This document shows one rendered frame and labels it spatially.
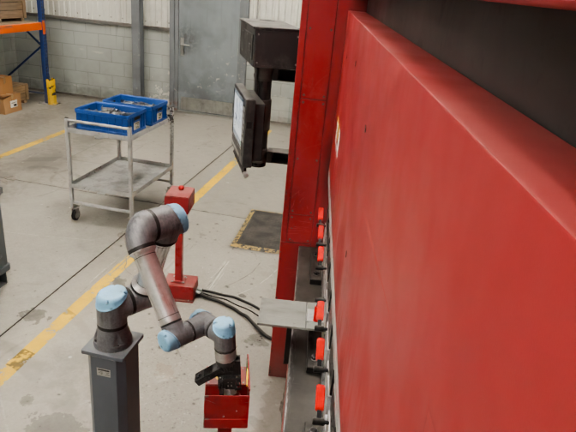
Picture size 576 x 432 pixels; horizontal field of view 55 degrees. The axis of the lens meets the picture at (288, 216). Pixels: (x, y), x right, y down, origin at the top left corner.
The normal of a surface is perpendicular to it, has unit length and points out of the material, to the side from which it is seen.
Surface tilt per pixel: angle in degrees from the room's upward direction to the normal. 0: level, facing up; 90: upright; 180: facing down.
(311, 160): 90
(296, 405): 0
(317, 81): 90
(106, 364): 90
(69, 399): 0
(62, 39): 90
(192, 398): 0
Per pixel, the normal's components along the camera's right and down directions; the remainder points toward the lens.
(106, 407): -0.22, 0.36
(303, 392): 0.09, -0.92
